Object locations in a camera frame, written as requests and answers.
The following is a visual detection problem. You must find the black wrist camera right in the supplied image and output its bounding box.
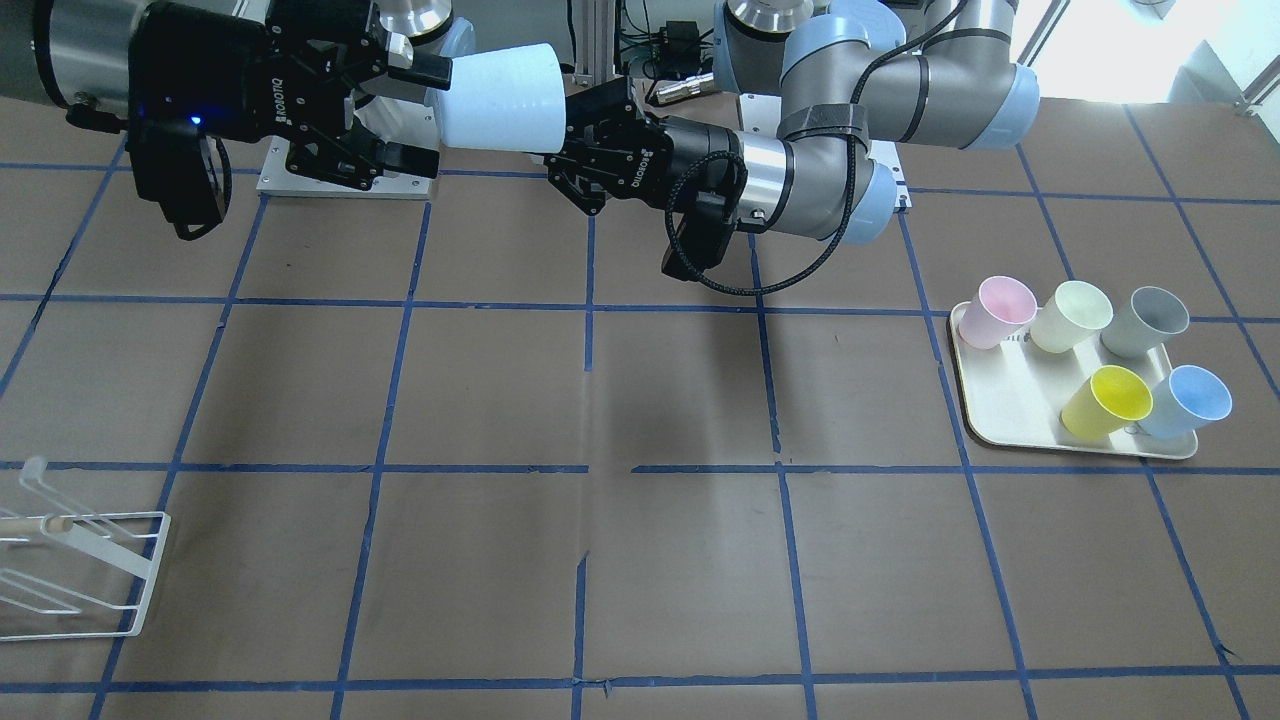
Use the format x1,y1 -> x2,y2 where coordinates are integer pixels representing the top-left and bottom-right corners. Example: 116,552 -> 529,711
127,114 -> 233,241

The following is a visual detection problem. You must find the yellow plastic cup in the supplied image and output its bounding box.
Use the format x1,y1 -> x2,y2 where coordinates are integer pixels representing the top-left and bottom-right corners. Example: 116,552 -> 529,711
1060,365 -> 1155,441

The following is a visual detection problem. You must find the pale green plastic cup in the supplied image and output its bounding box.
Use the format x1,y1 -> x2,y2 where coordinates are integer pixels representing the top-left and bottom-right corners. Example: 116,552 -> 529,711
1028,281 -> 1114,354

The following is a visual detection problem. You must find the aluminium frame post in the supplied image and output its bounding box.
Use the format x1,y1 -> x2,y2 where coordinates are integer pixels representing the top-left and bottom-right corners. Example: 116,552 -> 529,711
570,0 -> 620,88

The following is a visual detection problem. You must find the blue plastic cup on tray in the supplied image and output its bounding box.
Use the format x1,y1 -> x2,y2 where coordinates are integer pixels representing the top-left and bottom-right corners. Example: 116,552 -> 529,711
1138,365 -> 1234,439

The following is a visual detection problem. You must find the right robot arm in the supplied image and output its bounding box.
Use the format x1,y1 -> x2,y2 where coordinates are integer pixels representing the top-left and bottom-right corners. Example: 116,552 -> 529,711
3,1 -> 454,190

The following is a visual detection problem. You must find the white wire cup rack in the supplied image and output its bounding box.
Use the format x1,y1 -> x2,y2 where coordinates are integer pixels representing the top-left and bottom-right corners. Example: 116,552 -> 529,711
1,456 -> 172,644

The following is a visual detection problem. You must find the grey plastic cup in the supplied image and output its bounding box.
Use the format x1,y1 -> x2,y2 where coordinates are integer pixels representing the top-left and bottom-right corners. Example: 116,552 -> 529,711
1100,286 -> 1190,357

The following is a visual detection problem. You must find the cream plastic tray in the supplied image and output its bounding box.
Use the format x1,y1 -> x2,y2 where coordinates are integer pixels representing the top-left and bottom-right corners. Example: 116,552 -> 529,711
948,302 -> 1199,461

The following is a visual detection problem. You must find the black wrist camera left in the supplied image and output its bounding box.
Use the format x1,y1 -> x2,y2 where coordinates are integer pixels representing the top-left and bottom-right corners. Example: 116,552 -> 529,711
660,167 -> 748,281

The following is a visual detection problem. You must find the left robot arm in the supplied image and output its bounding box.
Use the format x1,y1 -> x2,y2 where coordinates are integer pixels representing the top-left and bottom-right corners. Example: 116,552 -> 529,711
545,1 -> 1041,243

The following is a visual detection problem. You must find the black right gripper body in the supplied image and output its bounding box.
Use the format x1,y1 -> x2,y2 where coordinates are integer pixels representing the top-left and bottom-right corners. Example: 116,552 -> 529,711
128,1 -> 389,190

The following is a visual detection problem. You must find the pink plastic cup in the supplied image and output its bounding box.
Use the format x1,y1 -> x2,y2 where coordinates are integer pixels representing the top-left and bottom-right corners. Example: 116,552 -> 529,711
956,275 -> 1039,350

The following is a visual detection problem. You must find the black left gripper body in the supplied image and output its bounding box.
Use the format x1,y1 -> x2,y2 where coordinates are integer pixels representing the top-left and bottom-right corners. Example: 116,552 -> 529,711
545,79 -> 742,215

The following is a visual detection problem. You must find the light blue plastic cup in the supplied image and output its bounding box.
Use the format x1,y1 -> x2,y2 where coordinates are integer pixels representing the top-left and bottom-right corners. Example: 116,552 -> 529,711
426,44 -> 568,154

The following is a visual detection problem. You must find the black cables bundle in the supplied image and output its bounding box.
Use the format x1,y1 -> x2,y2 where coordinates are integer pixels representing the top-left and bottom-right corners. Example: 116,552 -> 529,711
530,0 -> 721,81

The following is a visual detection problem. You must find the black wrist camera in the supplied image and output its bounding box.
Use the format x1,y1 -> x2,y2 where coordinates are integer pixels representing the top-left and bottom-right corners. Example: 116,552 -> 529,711
660,167 -> 748,281
127,114 -> 233,241

